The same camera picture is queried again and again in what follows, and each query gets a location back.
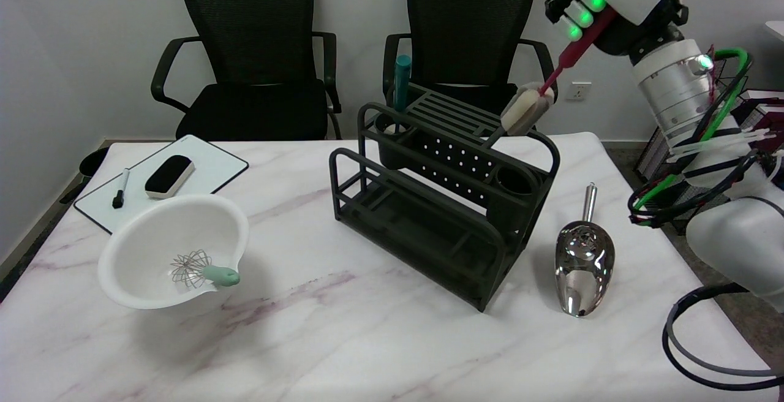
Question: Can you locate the pink sponge bottle brush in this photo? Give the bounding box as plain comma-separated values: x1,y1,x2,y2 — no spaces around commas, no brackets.
486,0,669,146

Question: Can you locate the black mesh office chair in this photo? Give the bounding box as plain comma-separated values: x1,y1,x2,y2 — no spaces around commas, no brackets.
151,0,342,141
383,0,559,136

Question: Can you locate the maroon hardcover book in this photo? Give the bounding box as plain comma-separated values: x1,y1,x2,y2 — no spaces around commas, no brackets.
741,99,784,133

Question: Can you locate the silver metal scoop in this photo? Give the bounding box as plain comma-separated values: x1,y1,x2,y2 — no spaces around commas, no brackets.
555,183,615,317

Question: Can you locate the black metal dish rack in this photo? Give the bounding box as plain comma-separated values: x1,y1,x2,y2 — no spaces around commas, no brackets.
329,82,560,313

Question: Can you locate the small white whiteboard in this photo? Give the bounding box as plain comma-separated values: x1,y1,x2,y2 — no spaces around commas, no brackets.
73,135,250,235

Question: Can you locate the black white board eraser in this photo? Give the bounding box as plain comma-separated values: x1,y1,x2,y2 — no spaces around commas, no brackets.
145,155,196,200

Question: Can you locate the white plastic mixing bowl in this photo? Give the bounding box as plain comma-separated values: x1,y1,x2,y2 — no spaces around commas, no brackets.
98,194,250,311

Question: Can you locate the black whiteboard marker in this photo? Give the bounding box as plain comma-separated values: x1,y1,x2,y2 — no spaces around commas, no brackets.
112,169,131,210

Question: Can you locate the black round floor object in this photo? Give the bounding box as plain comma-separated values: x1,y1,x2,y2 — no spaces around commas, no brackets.
78,146,111,177

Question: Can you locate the green robot cable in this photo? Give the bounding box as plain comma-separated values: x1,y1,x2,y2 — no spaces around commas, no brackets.
631,48,752,216

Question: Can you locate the black wire mesh file rack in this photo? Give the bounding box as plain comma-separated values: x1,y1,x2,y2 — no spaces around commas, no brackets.
634,59,784,236

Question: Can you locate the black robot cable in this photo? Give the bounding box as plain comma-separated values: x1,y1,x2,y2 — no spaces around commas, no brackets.
628,145,784,229

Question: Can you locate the teal handled brush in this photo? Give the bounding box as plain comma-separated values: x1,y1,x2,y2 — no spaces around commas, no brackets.
392,55,413,134

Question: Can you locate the gray looped hose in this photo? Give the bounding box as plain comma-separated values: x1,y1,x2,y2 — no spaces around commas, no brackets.
668,297,784,378

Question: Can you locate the black looped hose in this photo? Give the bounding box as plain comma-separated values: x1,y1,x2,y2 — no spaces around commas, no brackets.
661,283,784,391

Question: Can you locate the mint green handled whisk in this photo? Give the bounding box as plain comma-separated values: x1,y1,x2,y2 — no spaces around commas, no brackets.
170,250,241,289

